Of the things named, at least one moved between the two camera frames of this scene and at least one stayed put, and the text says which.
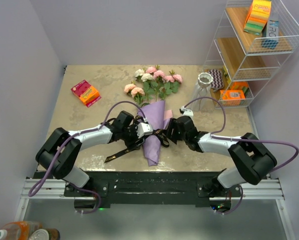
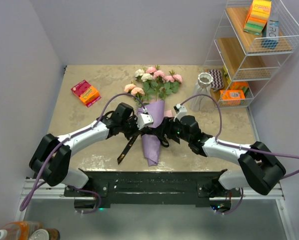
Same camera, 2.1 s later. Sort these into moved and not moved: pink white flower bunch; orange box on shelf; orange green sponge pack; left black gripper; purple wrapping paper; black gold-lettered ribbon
Moved: left black gripper; black gold-lettered ribbon
Not moved: orange green sponge pack; orange box on shelf; purple wrapping paper; pink white flower bunch
